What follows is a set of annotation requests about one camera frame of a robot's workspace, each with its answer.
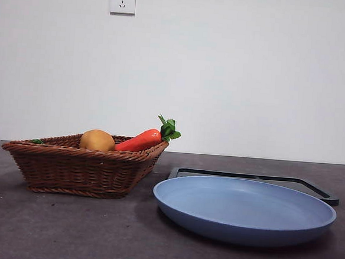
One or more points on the blue round plate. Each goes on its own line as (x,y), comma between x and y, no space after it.
(243,211)

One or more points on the green pepper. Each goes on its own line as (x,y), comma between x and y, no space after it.
(37,141)

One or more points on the orange carrot with green leaves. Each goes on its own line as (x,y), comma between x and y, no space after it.
(142,139)

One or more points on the yellow-brown potato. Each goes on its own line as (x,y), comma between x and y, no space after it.
(97,140)

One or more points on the brown wicker basket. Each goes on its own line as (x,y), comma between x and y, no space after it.
(78,170)

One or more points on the black rectangular tray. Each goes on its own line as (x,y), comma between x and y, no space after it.
(327,198)

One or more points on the white wall socket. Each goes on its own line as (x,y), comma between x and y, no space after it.
(123,1)

